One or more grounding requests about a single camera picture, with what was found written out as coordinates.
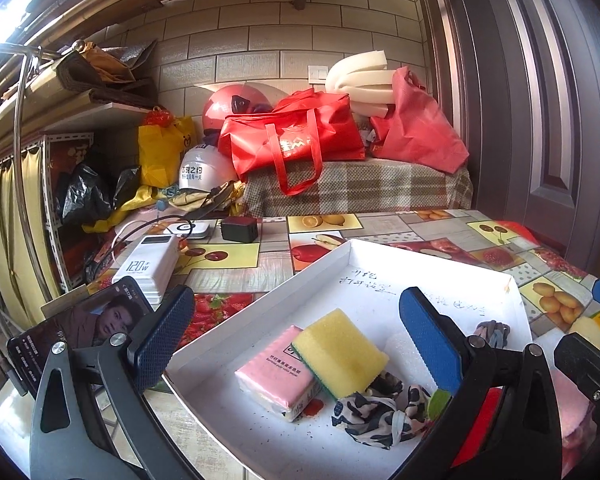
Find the white helmet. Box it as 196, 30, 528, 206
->
179, 142, 238, 196

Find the white tray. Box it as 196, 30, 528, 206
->
162, 238, 533, 480

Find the pink helmet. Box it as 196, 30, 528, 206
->
202, 85, 286, 136

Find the white round charger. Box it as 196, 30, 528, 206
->
167, 220, 212, 242

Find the red nonwoven bag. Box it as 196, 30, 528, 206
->
369, 66, 471, 176

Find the yellow plastic sheet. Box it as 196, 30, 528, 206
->
82, 185, 181, 233

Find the black plastic bag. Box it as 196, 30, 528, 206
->
112, 165, 142, 201
60, 162, 113, 226

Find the white foam roll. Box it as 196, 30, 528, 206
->
325, 52, 406, 116

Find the red plastic bag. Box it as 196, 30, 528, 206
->
495, 219, 553, 248

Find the chrome rack pole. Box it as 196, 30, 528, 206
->
0, 42, 46, 311

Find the white power bank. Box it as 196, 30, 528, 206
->
111, 234, 181, 306

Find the camouflage scrunchie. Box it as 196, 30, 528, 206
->
332, 377, 438, 450

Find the black smartphone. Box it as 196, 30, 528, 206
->
7, 276, 156, 401

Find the yellow curtain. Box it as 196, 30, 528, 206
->
0, 145, 48, 331

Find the fruit print tablecloth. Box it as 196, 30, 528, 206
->
85, 208, 600, 480

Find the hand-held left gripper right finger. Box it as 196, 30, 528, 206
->
399, 286, 576, 480

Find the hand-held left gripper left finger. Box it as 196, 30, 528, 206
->
29, 285, 196, 480

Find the yellow shopping bag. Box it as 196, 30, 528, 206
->
138, 110, 197, 188

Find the brown panelled door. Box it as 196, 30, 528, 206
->
415, 0, 600, 281

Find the red tote bag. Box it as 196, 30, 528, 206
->
217, 87, 367, 197

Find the pink tissue pack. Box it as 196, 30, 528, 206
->
235, 325, 318, 423

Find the plaid cloth cover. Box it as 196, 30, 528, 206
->
242, 157, 473, 218

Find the black power adapter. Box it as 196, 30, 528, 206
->
221, 216, 259, 243

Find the yellow sponge with green scourer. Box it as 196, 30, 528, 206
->
297, 308, 390, 396

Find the grey braided hair tie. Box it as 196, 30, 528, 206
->
472, 320, 511, 350

